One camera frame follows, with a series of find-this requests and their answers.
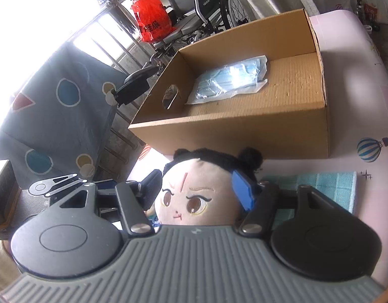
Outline dark glass bottle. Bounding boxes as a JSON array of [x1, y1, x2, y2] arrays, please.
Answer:
[[354, 0, 364, 26]]

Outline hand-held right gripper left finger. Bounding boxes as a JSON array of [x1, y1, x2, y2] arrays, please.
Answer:
[[52, 170, 163, 237]]

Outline dark grey circle-print blanket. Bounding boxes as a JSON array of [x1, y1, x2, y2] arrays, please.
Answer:
[[0, 46, 131, 190]]

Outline metal window railing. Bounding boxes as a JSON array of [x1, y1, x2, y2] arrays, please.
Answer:
[[66, 0, 156, 165]]

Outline brown cardboard box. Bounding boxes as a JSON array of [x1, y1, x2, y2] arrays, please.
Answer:
[[128, 8, 330, 160]]

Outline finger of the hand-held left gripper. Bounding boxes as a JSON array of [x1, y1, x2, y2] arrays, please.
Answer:
[[29, 173, 87, 198]]

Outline pack of blue face masks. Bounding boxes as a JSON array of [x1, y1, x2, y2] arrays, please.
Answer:
[[186, 55, 270, 105]]

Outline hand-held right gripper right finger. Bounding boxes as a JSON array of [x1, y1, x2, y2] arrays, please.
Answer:
[[232, 170, 349, 237]]

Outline white printed bag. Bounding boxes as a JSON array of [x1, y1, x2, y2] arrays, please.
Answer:
[[327, 0, 353, 12]]

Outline light blue checked towel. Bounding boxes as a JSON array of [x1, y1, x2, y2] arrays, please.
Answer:
[[260, 172, 358, 215]]

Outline grey folding wheelchair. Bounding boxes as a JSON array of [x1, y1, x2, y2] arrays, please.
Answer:
[[116, 0, 257, 108]]

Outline red plastic bag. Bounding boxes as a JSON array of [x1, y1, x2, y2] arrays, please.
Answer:
[[131, 0, 178, 43]]

